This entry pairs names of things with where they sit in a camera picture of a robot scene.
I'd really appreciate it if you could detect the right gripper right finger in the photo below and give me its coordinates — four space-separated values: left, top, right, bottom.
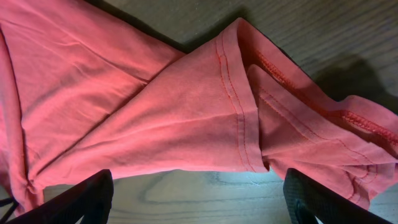
283 168 391 224

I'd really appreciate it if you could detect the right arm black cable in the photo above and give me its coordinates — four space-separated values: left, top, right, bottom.
0 197 19 223

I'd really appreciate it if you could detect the coral red t-shirt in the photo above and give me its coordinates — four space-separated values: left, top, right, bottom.
1 0 397 215

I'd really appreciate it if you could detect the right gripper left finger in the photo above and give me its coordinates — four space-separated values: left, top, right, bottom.
6 169 114 224

